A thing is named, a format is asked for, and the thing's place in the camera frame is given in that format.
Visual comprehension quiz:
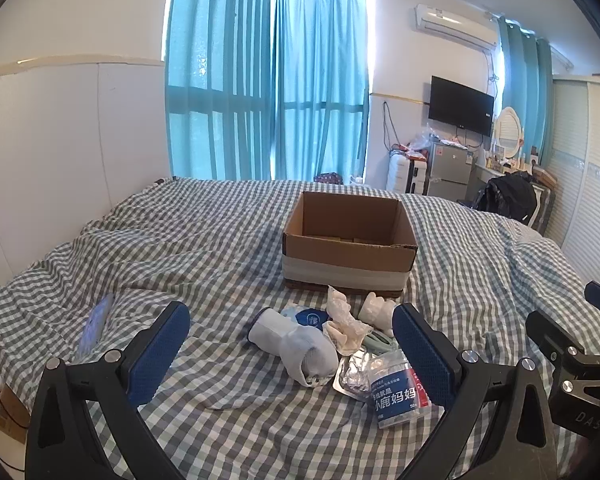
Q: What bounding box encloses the black wall television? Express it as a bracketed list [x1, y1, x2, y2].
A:
[427, 75, 496, 137]

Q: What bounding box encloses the silver suitcase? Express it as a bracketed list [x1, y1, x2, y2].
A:
[405, 156, 431, 196]

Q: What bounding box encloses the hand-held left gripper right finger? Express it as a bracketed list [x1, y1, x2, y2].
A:
[392, 302, 577, 480]

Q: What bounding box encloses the white wardrobe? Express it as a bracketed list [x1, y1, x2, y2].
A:
[544, 73, 600, 287]

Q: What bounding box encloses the clear plastic bag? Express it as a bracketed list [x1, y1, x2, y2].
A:
[411, 127, 442, 154]

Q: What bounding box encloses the black jacket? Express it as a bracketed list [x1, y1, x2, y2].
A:
[481, 170, 539, 222]

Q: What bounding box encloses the narrow teal window curtain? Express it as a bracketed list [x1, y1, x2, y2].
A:
[272, 0, 371, 181]

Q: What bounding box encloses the small white bottle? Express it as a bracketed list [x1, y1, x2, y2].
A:
[357, 293, 399, 330]

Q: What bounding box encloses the teal corner curtain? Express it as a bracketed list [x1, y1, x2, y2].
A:
[494, 13, 554, 172]

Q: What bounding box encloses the silver foil blister pack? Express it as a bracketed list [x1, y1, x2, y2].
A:
[332, 351, 382, 402]

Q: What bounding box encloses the small cardboard box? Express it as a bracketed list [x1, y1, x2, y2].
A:
[0, 384, 32, 444]

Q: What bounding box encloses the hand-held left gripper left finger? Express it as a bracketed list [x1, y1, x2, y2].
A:
[25, 301, 191, 480]

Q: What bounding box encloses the white air conditioner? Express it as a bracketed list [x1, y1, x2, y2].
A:
[413, 3, 499, 52]

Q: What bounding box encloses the white sock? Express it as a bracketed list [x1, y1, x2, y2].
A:
[247, 308, 340, 388]

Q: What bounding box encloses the smartphone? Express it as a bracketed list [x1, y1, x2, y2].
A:
[77, 293, 115, 362]

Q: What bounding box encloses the white oval mirror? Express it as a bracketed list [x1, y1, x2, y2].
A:
[494, 106, 524, 159]

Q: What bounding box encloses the green plastic hanger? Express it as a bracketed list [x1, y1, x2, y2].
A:
[364, 329, 399, 357]

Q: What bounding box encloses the wide teal curtain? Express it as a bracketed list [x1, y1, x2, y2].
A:
[163, 0, 275, 181]

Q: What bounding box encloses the silver mini fridge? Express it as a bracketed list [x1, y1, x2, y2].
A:
[426, 140, 474, 200]

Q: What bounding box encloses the white dressing table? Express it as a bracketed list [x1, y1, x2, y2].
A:
[471, 159, 507, 197]

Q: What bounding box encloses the white suitcase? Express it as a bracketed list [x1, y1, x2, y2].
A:
[385, 153, 409, 194]

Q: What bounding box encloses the packet with round blue label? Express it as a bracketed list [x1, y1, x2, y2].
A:
[280, 306, 334, 335]

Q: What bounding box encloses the dark wall cable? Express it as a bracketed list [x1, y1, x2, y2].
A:
[382, 101, 402, 154]

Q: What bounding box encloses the grey checked blanket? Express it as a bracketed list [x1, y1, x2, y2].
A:
[0, 176, 600, 480]

